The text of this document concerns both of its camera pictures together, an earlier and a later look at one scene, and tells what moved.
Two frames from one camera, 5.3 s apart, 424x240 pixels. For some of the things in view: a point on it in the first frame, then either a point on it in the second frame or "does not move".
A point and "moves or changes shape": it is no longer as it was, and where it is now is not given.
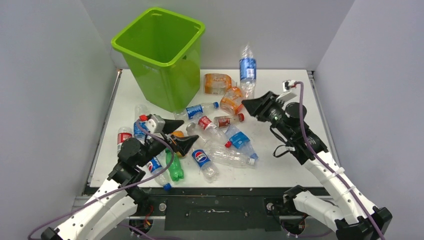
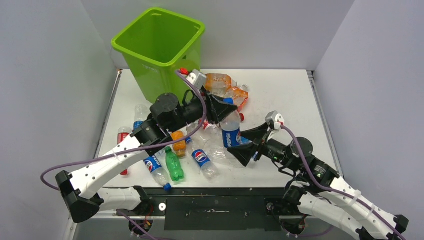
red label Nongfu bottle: [123, 133] does not move
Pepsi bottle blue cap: [165, 179] does not move
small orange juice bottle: [179, 134] does not move
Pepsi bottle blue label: [202, 159] does not move
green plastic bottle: [176, 169] does not move
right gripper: [258, 106] → [257, 135]
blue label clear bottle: [139, 134] does not move
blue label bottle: [191, 112] moves or changes shape
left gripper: [183, 144] → [217, 109]
